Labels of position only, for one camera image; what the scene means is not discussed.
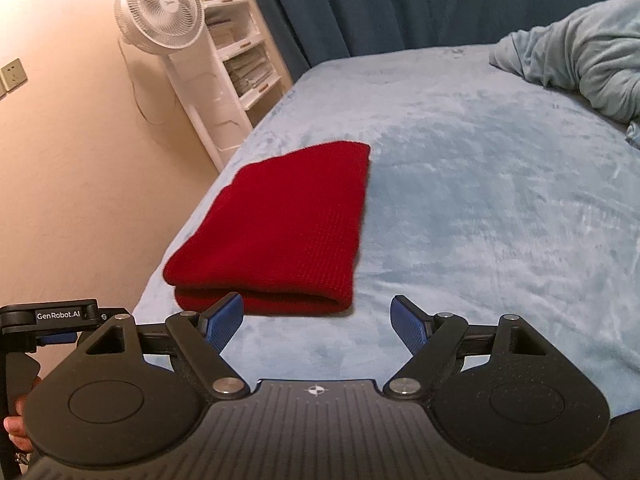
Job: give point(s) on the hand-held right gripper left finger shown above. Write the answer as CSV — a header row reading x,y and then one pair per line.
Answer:
x,y
226,324

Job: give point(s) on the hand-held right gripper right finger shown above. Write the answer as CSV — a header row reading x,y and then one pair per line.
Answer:
x,y
411,324

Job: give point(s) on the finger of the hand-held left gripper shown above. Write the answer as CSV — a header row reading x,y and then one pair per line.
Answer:
x,y
56,338

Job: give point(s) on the red knit sweater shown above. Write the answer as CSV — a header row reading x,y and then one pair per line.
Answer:
x,y
285,240

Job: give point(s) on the person's left hand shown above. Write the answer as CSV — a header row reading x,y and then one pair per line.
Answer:
x,y
16,430

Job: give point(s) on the light blue bed sheet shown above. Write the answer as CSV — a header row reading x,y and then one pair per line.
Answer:
x,y
475,200

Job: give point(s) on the stacks of books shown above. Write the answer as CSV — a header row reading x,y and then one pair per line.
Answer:
x,y
240,60

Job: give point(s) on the white shelf unit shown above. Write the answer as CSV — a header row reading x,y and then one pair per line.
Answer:
x,y
260,55

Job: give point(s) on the dark blue curtain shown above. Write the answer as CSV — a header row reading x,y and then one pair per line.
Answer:
x,y
425,5

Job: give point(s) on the white standing fan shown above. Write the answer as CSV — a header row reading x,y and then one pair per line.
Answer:
x,y
160,10

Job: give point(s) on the grey-blue crumpled blanket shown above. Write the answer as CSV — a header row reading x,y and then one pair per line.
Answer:
x,y
585,45

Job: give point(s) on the wall socket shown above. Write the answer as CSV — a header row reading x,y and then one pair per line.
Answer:
x,y
11,76

